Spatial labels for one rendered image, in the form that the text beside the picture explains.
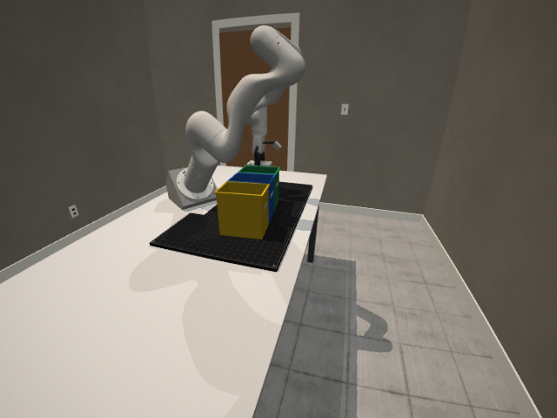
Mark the green bin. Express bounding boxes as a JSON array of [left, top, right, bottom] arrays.
[[238, 165, 280, 211]]

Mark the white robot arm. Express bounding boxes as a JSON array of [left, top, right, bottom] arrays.
[[177, 25, 305, 200]]

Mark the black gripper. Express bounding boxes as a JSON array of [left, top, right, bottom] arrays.
[[252, 134, 266, 165]]

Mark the yellow open-top bin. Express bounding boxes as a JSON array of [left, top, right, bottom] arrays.
[[214, 181, 270, 239]]

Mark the blue open-top bin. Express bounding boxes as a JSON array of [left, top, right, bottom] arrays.
[[227, 172, 276, 223]]

